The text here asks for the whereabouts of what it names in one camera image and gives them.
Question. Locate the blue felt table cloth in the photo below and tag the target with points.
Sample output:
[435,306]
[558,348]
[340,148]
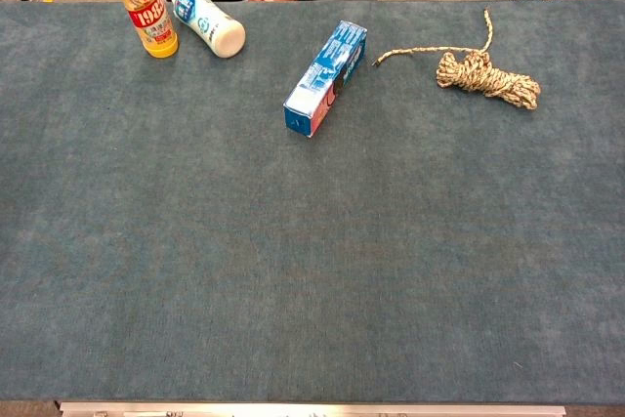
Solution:
[312,241]

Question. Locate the blue toothpaste box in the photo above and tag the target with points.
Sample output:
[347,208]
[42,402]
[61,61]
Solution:
[327,77]

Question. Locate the white bottle with blue label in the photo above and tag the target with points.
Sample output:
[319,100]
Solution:
[210,21]

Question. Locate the yellow bottle with red label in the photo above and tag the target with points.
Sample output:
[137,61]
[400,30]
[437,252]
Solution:
[146,7]

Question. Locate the aluminium table edge rail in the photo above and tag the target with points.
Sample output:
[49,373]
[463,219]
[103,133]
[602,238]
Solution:
[312,409]

